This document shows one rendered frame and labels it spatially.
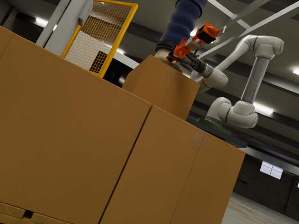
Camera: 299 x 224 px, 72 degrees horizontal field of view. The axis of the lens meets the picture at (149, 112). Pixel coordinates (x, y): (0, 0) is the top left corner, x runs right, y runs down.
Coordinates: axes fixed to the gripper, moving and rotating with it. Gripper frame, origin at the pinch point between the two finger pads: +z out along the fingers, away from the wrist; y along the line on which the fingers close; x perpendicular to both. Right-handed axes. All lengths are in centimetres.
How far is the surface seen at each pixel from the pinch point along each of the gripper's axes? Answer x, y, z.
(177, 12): 20.7, -40.6, 9.5
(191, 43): -22.9, 3.0, 2.1
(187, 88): -4.1, 19.7, -14.2
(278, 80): 340, -284, -417
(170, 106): -4.2, 35.8, -8.5
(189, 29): 17.9, -32.0, -4.7
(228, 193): -64, 69, -20
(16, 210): -64, 94, 40
